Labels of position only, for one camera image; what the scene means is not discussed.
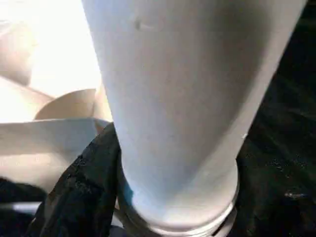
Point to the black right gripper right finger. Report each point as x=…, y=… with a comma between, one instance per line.
x=266, y=197

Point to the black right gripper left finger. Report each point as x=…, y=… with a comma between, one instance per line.
x=84, y=192

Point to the white plastic table top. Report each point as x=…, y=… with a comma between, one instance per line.
x=44, y=84

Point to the white plastic table leg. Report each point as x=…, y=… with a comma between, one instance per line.
x=187, y=98

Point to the black mat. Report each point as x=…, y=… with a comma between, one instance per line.
x=286, y=123

